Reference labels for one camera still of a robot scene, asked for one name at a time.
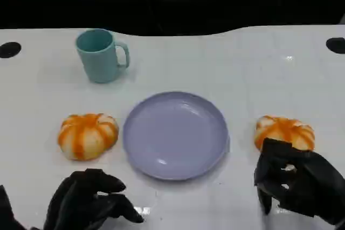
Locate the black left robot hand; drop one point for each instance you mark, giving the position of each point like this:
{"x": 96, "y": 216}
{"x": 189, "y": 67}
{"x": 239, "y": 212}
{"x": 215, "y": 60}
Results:
{"x": 75, "y": 200}

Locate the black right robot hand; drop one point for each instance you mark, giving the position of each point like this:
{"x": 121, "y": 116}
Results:
{"x": 315, "y": 184}

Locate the orange and white bread roll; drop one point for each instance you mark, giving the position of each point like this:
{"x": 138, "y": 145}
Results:
{"x": 285, "y": 129}
{"x": 86, "y": 138}

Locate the lilac plate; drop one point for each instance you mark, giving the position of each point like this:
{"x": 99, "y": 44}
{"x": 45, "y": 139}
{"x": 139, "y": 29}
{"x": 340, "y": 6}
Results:
{"x": 175, "y": 138}

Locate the pale green mug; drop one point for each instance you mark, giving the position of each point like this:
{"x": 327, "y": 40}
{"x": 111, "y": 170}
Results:
{"x": 99, "y": 63}

